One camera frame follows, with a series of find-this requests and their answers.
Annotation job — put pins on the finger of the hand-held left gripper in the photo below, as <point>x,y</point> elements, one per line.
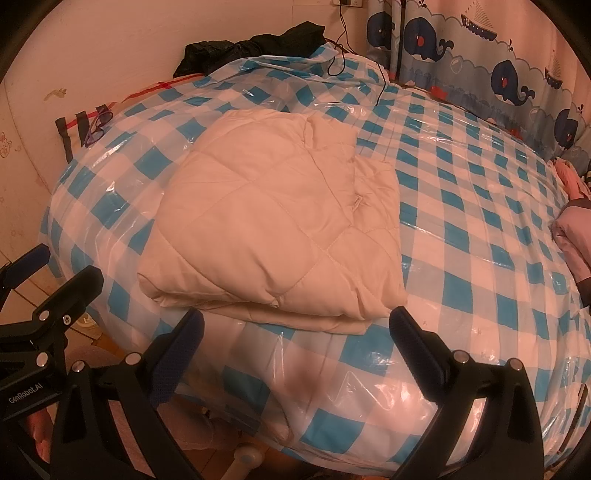
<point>78,290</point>
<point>27,263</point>

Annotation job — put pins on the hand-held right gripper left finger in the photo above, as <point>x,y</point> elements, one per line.
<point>184,341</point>

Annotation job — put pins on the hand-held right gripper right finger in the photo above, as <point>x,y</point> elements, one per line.
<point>415,346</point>

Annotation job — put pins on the white quilted coat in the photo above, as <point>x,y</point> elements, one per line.
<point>277,221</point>

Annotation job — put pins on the person's left hand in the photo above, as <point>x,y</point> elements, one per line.
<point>41,434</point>

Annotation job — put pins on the light slipper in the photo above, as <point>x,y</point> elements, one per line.
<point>87,321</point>

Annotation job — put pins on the blue checkered plastic sheet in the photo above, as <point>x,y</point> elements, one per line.
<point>461,230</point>

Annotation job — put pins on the white plastic stand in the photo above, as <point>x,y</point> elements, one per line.
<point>244,459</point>

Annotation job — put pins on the purple eyeglasses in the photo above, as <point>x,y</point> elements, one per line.
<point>99,121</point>

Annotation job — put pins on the pink purple quilted pillow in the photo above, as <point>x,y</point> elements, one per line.
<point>577,230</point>

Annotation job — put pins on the pink plush toy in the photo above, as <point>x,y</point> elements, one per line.
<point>568,177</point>

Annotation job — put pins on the whale print curtain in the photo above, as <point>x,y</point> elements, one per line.
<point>485,41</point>

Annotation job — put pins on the black jacket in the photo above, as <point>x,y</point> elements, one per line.
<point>277,41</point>

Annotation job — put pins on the white wall power socket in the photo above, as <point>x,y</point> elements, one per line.
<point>348,3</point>

